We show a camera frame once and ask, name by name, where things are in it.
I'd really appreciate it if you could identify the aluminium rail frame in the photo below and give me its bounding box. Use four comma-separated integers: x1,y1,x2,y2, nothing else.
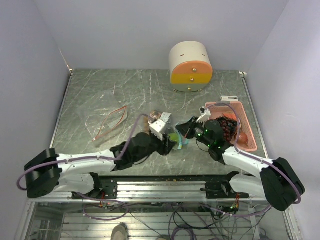
16,175,303,240

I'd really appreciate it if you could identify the fake green vegetable piece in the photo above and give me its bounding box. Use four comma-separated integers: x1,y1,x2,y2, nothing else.
168,132,181,145

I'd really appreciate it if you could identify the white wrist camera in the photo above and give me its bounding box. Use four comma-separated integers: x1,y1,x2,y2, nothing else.
149,112,172,141
196,106,211,124

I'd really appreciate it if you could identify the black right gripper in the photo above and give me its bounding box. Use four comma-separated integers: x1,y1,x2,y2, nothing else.
175,116,213,148

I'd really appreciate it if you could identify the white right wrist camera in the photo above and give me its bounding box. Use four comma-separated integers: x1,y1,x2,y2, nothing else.
196,106,211,124

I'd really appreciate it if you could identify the fake brown longan bunch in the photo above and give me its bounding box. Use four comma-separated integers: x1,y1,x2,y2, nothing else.
142,116,150,134

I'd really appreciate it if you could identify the small white plastic clip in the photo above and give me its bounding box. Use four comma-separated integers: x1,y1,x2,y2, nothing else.
220,95,239,102

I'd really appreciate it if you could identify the orange zip top bag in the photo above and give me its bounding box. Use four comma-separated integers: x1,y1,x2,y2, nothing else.
77,90,128,142

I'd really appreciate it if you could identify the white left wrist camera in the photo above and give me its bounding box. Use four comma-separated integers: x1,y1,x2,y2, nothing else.
149,112,172,141

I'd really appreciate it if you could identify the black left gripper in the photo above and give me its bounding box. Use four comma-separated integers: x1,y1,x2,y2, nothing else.
133,131,177,162

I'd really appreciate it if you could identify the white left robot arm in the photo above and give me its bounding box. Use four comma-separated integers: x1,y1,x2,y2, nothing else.
16,132,176,199

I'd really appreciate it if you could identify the blue zip top bag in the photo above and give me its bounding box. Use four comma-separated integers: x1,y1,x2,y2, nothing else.
143,110,189,151

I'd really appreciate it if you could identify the round mini drawer cabinet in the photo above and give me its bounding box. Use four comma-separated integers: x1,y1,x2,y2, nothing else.
168,41,214,93

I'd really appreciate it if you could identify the fake brown round fruit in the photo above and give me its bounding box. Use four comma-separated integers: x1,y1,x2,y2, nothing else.
237,132,249,145

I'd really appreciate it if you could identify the pink perforated plastic basket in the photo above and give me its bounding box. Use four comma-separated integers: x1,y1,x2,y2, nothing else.
205,101,258,152

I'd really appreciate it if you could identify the fake purple grape bunch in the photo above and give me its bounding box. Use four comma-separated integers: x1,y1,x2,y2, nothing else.
216,116,238,142

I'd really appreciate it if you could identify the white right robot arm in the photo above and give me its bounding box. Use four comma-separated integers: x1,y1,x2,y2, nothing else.
176,117,306,212

